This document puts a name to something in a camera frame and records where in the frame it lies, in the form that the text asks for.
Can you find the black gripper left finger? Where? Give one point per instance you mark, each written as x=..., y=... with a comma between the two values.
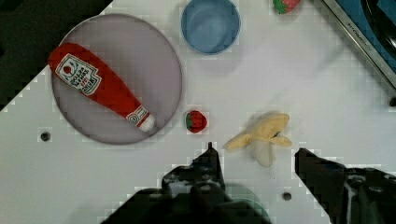
x=190, y=194

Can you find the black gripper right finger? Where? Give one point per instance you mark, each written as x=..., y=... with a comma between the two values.
x=348, y=195

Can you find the yellow plush peeled banana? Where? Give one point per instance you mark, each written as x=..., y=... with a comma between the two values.
x=262, y=137

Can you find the silver black toaster oven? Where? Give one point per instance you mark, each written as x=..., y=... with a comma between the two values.
x=370, y=24

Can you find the red plush strawberry near oven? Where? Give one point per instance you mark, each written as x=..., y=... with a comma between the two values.
x=285, y=6

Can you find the red plush strawberry near plate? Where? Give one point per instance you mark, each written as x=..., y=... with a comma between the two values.
x=195, y=121

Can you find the grey round plate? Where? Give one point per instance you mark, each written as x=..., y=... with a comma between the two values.
x=144, y=60

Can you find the blue plastic cup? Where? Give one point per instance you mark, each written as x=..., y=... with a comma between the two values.
x=210, y=26

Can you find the red plush ketchup bottle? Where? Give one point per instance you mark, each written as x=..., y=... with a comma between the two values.
x=88, y=74

